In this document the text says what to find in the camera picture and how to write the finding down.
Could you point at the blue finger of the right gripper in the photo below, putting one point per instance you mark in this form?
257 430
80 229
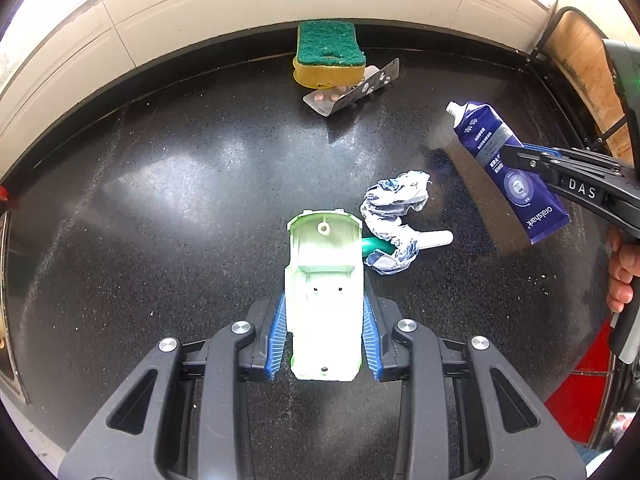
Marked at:
526 157

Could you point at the red plastic container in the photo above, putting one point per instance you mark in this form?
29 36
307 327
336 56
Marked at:
578 403

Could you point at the purple toothpaste tube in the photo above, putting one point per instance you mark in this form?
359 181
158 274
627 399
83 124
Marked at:
483 132

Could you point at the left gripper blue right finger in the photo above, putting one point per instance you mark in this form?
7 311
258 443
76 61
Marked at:
371 339

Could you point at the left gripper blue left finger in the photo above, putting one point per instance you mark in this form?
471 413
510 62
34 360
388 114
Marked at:
277 337

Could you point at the green white toothbrush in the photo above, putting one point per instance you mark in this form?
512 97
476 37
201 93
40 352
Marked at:
420 240

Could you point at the wooden chair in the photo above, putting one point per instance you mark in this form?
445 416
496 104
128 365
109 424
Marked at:
573 44

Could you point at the person's right hand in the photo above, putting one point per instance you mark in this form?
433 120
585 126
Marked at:
623 268

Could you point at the silver pill blister pack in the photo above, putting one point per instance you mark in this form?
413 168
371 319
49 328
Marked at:
327 102

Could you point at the green yellow sponge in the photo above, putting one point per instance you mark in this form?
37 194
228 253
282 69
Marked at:
327 55

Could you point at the white green plastic casing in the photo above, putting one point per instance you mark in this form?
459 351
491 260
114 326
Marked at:
323 292

